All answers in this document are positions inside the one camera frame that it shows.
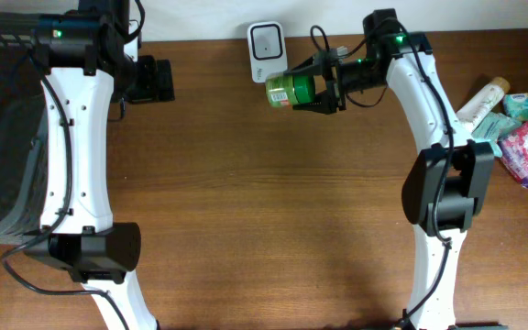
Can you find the green lid jar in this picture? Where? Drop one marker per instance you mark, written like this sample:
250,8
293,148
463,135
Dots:
287,90

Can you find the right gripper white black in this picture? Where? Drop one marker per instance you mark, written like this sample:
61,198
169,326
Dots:
334,93

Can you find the green white pocket tissue pack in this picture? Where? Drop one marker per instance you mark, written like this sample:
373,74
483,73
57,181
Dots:
516,106

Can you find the white tube package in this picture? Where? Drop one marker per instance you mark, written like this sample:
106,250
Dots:
473,112

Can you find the grey plastic basket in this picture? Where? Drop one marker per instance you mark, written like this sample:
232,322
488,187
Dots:
23,130

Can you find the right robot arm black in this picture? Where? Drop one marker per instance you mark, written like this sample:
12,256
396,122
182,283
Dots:
447,184

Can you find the teal pouch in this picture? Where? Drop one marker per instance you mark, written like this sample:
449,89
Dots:
494,126

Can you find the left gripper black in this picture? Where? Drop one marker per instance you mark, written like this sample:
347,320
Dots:
150,87

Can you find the white barcode scanner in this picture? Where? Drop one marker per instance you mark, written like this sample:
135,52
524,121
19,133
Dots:
267,50

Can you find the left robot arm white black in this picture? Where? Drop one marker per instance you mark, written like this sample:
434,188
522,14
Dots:
86,59

